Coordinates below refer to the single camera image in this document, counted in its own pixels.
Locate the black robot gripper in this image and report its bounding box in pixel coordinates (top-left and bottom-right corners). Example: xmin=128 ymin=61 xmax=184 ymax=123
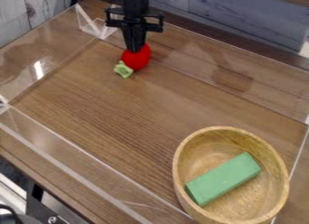
xmin=106 ymin=0 xmax=165 ymax=51

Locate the red plush strawberry toy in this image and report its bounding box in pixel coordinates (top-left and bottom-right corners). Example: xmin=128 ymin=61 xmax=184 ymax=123
xmin=114 ymin=44 xmax=153 ymax=79

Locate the wooden bowl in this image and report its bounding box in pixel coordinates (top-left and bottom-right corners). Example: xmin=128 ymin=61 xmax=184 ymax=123
xmin=173 ymin=126 xmax=291 ymax=224

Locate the green rectangular block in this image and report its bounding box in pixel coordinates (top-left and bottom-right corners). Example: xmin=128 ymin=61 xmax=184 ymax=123
xmin=185 ymin=153 xmax=263 ymax=207

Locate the clear acrylic corner bracket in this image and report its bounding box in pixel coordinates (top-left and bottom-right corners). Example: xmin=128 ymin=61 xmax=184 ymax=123
xmin=76 ymin=4 xmax=118 ymax=40

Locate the clear acrylic tray wall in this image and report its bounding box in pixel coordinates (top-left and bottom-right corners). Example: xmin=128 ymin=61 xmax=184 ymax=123
xmin=0 ymin=97 xmax=193 ymax=224

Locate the black table leg bracket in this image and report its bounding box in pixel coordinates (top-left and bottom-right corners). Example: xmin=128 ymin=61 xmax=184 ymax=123
xmin=26 ymin=183 xmax=78 ymax=224

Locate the black cable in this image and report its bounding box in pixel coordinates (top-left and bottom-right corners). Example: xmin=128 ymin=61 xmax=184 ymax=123
xmin=0 ymin=203 xmax=22 ymax=224

